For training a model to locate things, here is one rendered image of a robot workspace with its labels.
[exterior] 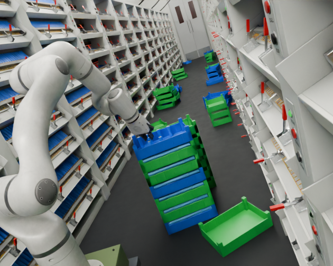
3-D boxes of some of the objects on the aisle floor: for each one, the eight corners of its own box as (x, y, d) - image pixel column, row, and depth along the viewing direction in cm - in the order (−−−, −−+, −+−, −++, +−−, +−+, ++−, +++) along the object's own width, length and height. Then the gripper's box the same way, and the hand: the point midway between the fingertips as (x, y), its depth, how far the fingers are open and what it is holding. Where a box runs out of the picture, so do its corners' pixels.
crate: (168, 235, 156) (164, 224, 154) (164, 215, 175) (159, 205, 173) (218, 215, 157) (214, 203, 155) (208, 198, 177) (204, 187, 174)
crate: (223, 257, 129) (218, 244, 126) (202, 235, 147) (197, 223, 145) (273, 225, 137) (269, 211, 134) (247, 207, 155) (243, 196, 153)
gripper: (147, 106, 136) (164, 130, 148) (119, 113, 143) (138, 135, 155) (144, 117, 131) (162, 141, 143) (116, 124, 139) (135, 146, 150)
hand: (147, 136), depth 148 cm, fingers open, 3 cm apart
